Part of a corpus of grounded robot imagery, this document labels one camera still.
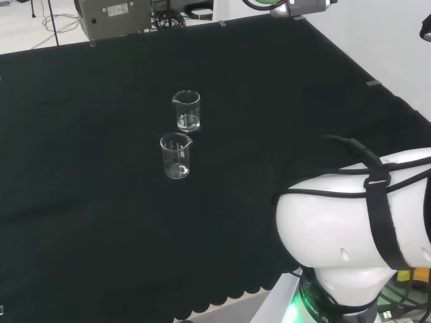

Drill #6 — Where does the black device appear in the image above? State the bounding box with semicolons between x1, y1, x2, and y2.
419;13;431;42

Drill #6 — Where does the black bench cloth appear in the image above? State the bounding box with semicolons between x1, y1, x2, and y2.
0;15;431;320

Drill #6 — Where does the dark tripod leg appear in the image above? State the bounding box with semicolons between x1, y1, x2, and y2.
46;0;62;46

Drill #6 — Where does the grey metal box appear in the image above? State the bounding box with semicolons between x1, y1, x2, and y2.
73;0;153;41

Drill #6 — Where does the black cable bundle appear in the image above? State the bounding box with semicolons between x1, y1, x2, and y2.
150;6;213;31

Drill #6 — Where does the silver robot joint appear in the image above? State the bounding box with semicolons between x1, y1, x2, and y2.
242;0;339;17

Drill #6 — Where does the clear glass beaker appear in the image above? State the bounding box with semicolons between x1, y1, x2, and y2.
160;132;193;180
171;89;201;133

